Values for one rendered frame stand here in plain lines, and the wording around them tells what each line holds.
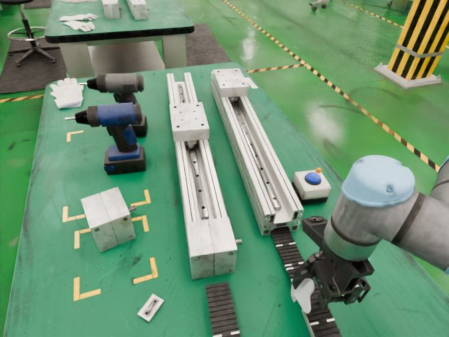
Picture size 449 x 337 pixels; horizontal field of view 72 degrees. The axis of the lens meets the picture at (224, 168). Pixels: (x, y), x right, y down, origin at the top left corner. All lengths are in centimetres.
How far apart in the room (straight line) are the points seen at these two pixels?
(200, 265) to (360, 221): 38
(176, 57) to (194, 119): 142
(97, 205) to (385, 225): 61
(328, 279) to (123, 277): 45
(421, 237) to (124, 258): 61
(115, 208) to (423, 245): 61
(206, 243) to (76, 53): 184
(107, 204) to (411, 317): 72
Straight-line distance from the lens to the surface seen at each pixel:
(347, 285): 54
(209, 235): 69
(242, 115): 116
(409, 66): 385
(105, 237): 79
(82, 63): 234
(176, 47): 235
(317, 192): 89
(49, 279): 83
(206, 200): 83
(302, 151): 110
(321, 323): 70
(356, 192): 42
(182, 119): 99
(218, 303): 68
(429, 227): 43
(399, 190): 41
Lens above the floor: 144
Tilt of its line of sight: 42 degrees down
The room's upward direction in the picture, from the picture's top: 3 degrees clockwise
